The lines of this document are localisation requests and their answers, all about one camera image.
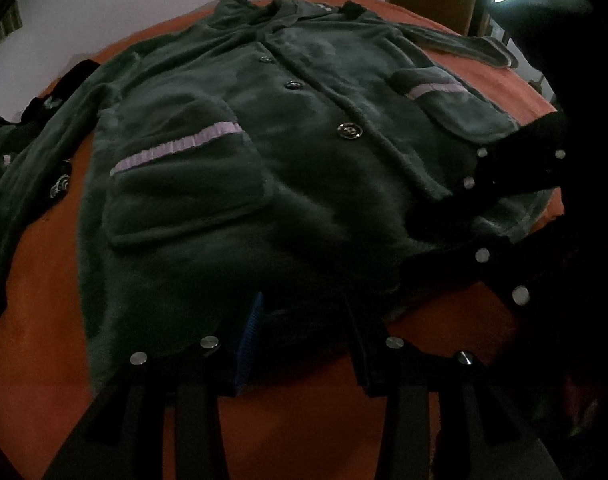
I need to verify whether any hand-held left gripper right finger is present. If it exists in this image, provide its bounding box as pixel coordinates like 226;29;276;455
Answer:
344;300;559;480

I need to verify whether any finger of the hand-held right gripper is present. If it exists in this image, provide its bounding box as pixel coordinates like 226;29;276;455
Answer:
461;112;574;203
409;237;574;356

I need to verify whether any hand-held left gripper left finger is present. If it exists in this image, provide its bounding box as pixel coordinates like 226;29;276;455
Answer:
44;290;265;480

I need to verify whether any green fleece jacket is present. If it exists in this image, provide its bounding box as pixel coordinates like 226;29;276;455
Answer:
0;0;564;391

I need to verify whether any orange bed blanket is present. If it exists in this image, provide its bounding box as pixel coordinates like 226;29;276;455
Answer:
0;0;567;480

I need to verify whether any black printed garment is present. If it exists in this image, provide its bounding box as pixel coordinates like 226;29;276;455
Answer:
0;59;101;201

